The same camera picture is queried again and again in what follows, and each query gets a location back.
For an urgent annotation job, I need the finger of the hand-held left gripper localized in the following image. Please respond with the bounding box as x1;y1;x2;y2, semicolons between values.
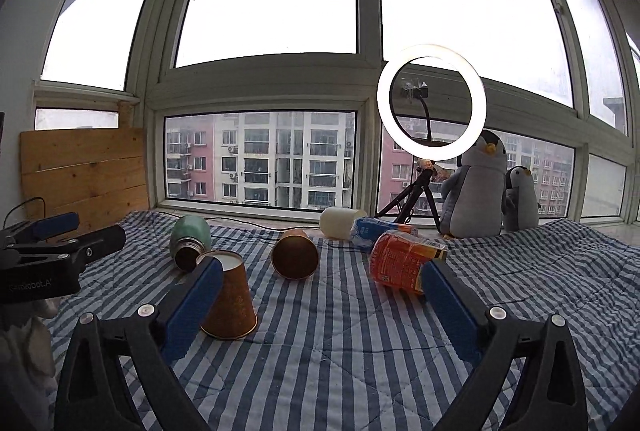
0;212;81;257
15;224;127;273

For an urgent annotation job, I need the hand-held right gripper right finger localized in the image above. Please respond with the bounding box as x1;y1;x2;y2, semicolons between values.
421;258;590;431

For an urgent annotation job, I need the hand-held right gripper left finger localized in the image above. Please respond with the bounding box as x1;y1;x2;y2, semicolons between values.
54;256;225;431

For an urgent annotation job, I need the brown paper cup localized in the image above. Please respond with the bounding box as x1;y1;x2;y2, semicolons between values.
271;229;320;281

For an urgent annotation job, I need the orange paper cup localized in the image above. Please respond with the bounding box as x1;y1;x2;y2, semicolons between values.
196;250;259;341

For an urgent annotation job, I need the white cup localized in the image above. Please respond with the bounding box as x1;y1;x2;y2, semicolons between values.
320;206;368;240

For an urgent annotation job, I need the wooden board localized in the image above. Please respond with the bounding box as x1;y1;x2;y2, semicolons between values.
20;127;151;242

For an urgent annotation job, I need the green thermos bottle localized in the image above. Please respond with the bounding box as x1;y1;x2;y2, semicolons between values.
170;215;213;272

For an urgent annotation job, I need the blue and white packet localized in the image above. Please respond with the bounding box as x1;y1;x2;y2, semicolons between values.
350;216;418;252

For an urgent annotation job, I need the large grey penguin plush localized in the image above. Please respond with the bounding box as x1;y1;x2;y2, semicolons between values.
440;130;508;239

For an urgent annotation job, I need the black tripod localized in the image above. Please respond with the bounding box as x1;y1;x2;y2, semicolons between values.
376;158;443;234

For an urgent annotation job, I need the small grey penguin plush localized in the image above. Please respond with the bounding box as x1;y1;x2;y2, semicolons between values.
501;165;541;233

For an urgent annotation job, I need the blue striped blanket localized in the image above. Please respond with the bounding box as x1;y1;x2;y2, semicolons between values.
42;210;640;431

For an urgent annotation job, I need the black gooseneck phone holder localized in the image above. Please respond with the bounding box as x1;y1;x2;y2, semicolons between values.
400;78;437;148

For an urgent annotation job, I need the black cable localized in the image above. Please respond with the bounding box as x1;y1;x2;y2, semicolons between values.
2;196;47;224

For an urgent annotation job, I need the white ring light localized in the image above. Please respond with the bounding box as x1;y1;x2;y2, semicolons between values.
377;44;487;160

